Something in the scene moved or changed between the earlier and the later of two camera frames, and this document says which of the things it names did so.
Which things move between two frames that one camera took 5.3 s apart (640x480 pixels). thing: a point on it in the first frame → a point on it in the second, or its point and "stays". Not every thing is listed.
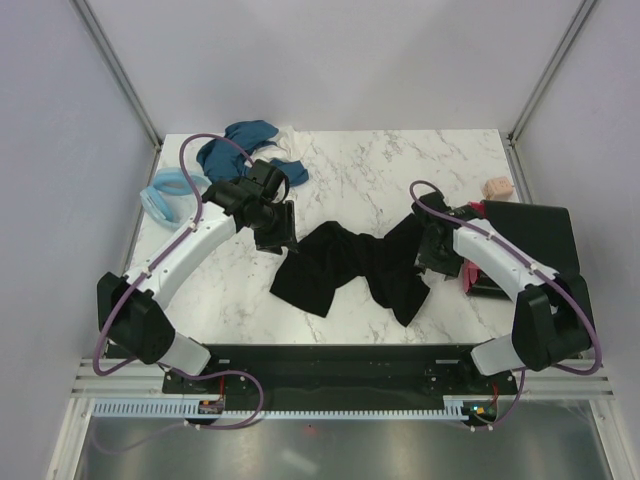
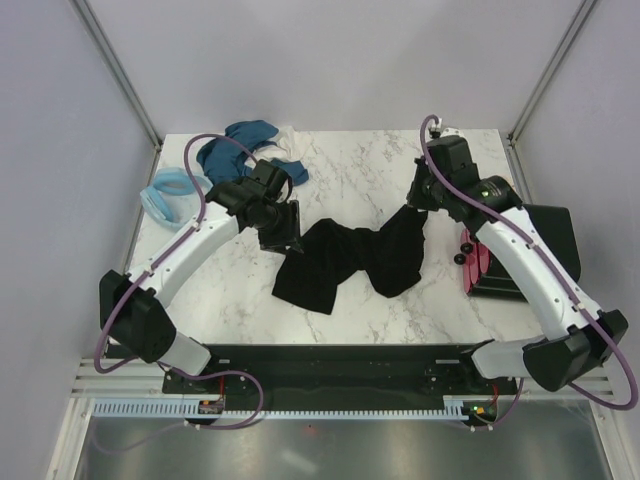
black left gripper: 285,236 stays
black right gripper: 450,268 → 415,198
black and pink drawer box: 544,233 stays
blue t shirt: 220,159 stays
